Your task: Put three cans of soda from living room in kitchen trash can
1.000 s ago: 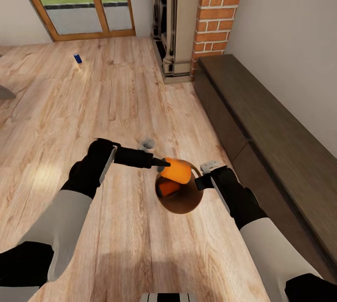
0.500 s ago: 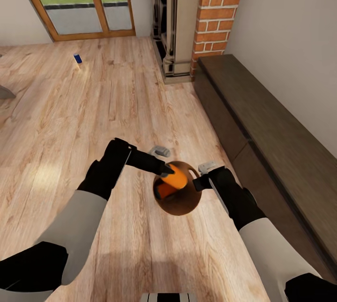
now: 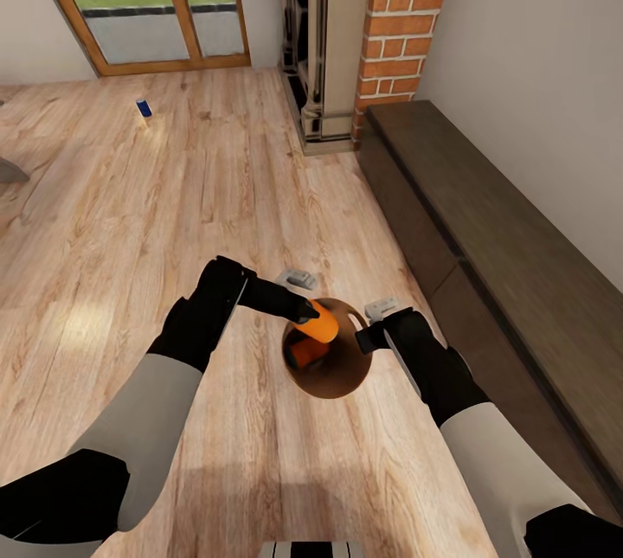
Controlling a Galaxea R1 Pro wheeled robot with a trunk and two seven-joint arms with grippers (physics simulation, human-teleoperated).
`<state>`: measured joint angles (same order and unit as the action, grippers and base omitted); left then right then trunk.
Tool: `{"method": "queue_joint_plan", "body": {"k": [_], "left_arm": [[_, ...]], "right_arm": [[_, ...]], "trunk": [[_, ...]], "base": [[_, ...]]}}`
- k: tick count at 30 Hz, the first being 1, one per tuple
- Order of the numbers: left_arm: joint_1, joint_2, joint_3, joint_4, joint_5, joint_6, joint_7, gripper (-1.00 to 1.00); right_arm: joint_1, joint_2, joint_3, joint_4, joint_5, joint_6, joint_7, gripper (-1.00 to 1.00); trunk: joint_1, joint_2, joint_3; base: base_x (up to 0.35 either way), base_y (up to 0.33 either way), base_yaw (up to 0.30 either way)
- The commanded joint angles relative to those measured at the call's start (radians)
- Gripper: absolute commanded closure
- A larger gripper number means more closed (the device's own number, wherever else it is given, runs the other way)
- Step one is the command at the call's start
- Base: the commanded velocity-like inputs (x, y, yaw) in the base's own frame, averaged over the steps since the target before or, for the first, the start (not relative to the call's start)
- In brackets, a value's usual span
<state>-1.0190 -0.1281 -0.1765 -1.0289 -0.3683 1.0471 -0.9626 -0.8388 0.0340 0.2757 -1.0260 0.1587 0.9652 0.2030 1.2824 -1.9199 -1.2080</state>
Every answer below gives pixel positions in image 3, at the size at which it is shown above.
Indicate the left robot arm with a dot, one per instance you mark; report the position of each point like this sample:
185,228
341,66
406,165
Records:
114,473

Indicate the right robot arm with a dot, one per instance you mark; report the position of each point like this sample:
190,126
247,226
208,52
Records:
527,510

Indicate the wood fireplace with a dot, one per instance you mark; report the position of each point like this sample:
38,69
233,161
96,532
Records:
319,61

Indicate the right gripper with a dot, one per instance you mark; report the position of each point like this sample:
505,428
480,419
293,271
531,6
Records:
369,340

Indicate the cabinet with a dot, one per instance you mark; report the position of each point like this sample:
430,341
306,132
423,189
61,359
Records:
539,326

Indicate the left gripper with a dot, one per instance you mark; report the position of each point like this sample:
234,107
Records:
282,302

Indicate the trash can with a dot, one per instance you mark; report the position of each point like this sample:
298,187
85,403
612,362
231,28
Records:
344,369

